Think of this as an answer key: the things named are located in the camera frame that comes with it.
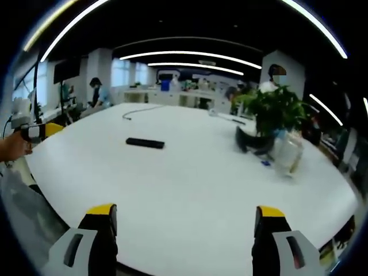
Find black wall screen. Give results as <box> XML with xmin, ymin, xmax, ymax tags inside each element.
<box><xmin>53</xmin><ymin>61</ymin><xmax>81</xmax><ymax>85</ymax></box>

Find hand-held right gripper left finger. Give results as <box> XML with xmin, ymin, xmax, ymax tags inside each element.
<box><xmin>47</xmin><ymin>203</ymin><xmax>119</xmax><ymax>276</ymax></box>

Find white cabinet counter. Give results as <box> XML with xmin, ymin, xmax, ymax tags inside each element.
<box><xmin>122</xmin><ymin>87</ymin><xmax>234</xmax><ymax>112</ymax></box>

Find black remote control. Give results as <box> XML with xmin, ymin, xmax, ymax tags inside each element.
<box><xmin>125</xmin><ymin>137</ymin><xmax>166</xmax><ymax>150</ymax></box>

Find black plant holder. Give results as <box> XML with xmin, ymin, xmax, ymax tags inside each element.
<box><xmin>235</xmin><ymin>125</ymin><xmax>285</xmax><ymax>156</ymax></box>

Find green leafy plant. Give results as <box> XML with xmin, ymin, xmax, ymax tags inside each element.
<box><xmin>232</xmin><ymin>85</ymin><xmax>312</xmax><ymax>139</ymax></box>

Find ceiling light strips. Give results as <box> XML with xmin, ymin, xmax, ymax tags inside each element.
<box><xmin>22</xmin><ymin>0</ymin><xmax>368</xmax><ymax>127</ymax></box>

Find black cable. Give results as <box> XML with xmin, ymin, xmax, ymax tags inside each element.
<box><xmin>121</xmin><ymin>104</ymin><xmax>165</xmax><ymax>122</ymax></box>

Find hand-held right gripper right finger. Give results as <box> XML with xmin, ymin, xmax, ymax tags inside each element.
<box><xmin>251</xmin><ymin>205</ymin><xmax>322</xmax><ymax>276</ymax></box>

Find person's left hand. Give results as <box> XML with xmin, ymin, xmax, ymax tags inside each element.
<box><xmin>0</xmin><ymin>133</ymin><xmax>33</xmax><ymax>162</ymax></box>

